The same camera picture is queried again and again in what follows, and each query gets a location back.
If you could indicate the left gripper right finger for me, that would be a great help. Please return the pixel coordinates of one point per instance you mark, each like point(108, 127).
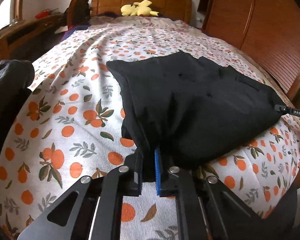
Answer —
point(164, 176)

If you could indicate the orange print bed quilt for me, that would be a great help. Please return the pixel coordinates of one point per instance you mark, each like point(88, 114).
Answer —
point(71, 127)

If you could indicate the folded black garment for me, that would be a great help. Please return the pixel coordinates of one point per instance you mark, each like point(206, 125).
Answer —
point(15, 78)

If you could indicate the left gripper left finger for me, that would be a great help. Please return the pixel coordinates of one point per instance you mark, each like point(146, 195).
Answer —
point(134, 177)

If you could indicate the window with wooden frame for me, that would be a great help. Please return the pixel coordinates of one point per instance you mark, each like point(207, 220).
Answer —
point(11, 12)

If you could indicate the long wooden desk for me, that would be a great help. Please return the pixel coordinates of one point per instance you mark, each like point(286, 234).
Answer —
point(30, 40)

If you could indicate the red bowl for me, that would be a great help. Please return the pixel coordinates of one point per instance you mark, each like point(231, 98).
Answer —
point(42, 14)

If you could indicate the wooden louvred wardrobe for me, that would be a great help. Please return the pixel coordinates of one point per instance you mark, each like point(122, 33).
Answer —
point(266, 30)

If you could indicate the large black coat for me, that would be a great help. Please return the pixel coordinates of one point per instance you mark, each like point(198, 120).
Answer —
point(190, 109)

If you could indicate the wooden chair with bag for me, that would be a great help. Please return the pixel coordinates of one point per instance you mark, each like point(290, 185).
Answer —
point(78, 13)

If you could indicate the yellow plush toy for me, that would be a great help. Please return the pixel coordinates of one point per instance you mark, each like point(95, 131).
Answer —
point(138, 9)

